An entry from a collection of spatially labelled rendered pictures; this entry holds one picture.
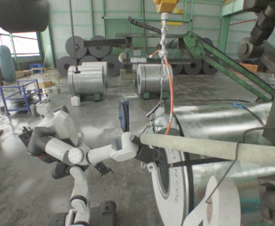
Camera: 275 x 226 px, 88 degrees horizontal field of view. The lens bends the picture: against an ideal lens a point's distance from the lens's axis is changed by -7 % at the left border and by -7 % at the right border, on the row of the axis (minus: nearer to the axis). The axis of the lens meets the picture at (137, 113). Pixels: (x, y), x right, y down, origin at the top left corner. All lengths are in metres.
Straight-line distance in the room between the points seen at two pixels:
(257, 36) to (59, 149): 0.86
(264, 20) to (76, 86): 6.01
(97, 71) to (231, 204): 5.92
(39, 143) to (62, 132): 0.18
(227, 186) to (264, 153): 0.12
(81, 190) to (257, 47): 1.40
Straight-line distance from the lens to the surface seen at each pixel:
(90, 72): 6.10
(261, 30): 0.36
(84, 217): 1.74
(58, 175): 1.37
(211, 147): 0.35
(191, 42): 1.86
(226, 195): 0.39
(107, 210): 1.97
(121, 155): 0.74
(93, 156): 0.80
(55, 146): 0.91
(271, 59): 0.40
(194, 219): 0.63
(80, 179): 1.33
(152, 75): 6.08
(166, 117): 0.92
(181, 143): 0.37
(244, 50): 0.39
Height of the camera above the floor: 1.80
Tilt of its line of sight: 22 degrees down
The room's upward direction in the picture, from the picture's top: straight up
